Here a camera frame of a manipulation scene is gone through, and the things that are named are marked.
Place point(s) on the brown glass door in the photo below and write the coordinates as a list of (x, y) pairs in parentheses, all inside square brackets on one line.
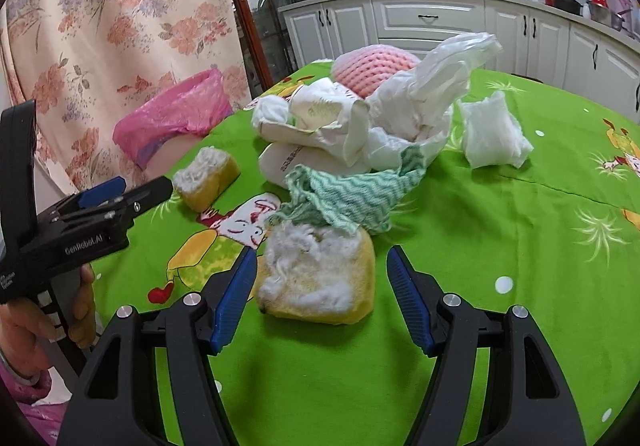
[(235, 0)]

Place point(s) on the floral curtain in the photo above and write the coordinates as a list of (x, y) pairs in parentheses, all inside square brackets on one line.
[(125, 15)]

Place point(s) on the pink foam net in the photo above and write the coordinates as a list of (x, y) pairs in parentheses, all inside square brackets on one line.
[(370, 65)]

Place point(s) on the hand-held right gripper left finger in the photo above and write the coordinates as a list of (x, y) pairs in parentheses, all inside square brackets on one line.
[(232, 298)]

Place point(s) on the large white tissue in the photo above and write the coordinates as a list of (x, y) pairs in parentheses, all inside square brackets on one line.
[(492, 135)]

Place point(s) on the small white tissue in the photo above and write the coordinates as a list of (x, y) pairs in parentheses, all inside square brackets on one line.
[(272, 109)]

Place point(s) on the pink trash bag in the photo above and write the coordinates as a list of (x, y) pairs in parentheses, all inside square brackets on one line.
[(175, 105)]

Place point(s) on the small yellow sponge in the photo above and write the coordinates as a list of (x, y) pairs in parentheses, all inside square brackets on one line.
[(210, 181)]

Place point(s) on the steel saucepan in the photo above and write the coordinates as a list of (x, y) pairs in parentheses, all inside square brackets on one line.
[(605, 14)]

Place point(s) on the white trash bin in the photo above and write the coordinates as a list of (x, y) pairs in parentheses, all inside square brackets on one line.
[(167, 150)]

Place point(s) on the person's left hand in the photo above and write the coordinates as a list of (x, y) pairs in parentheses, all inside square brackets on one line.
[(25, 331)]

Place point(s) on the green striped cloth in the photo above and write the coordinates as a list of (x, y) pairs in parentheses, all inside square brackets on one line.
[(350, 196)]

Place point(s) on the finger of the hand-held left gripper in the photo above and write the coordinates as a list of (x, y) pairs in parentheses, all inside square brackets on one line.
[(145, 198), (102, 191)]

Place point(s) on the large yellow sponge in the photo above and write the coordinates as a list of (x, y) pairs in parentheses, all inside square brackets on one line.
[(320, 276)]

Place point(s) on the white lower kitchen cabinets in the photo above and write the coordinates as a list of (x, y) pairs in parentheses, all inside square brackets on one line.
[(430, 20)]

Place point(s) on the white plastic bag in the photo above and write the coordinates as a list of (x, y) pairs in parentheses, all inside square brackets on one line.
[(415, 100)]

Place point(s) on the green printed tablecloth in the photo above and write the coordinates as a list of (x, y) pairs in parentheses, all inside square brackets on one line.
[(500, 236)]

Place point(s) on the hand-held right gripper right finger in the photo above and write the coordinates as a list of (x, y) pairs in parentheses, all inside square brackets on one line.
[(410, 301)]

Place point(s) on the crumpled white paper bag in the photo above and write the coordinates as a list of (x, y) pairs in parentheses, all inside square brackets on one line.
[(310, 160)]

